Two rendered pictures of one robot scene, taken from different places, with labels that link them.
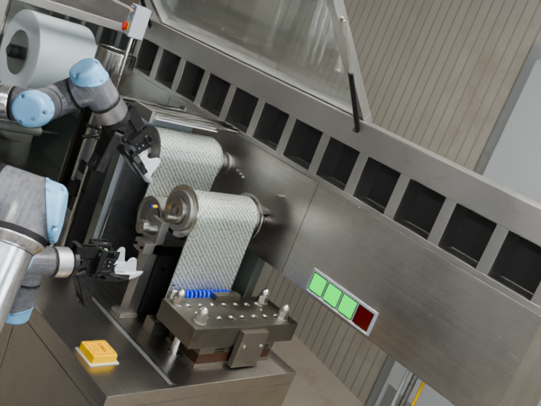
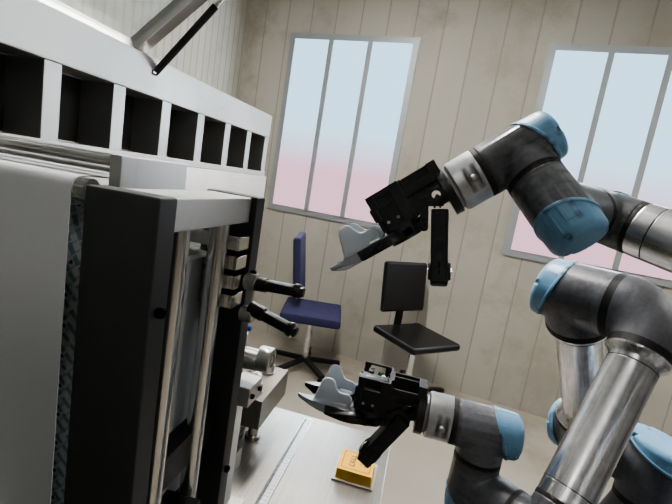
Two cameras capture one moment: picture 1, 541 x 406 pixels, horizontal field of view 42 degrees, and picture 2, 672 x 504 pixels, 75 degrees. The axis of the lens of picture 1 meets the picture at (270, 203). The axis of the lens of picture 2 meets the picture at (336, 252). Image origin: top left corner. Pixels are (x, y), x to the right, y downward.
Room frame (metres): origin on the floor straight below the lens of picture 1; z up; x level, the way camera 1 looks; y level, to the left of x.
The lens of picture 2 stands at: (2.12, 0.90, 1.47)
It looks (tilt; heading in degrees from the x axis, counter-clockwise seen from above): 9 degrees down; 239
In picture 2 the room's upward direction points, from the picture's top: 9 degrees clockwise
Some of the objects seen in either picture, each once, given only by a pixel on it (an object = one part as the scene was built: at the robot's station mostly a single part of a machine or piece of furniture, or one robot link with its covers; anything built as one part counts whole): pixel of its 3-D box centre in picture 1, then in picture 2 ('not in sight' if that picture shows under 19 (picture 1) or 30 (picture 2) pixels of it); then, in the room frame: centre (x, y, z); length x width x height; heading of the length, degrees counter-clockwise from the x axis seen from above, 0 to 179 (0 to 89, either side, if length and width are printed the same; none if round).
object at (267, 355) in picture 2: (142, 226); (265, 359); (1.86, 0.30, 1.18); 0.04 x 0.02 x 0.04; 48
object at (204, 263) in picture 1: (208, 267); not in sight; (1.94, 0.10, 1.11); 0.23 x 0.01 x 0.18; 138
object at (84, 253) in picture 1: (90, 259); (389, 399); (1.65, 0.37, 1.12); 0.12 x 0.08 x 0.09; 138
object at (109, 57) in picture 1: (114, 59); not in sight; (2.45, 0.69, 1.50); 0.14 x 0.14 x 0.06
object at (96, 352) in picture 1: (98, 351); (356, 467); (1.61, 0.27, 0.91); 0.07 x 0.07 x 0.02; 48
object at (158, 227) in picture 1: (139, 267); (233, 427); (1.88, 0.28, 1.05); 0.06 x 0.05 x 0.31; 138
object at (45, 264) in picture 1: (29, 263); (484, 430); (1.53, 0.47, 1.11); 0.11 x 0.08 x 0.09; 138
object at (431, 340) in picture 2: not in sight; (414, 336); (0.02, -1.33, 0.48); 0.62 x 0.62 x 0.97
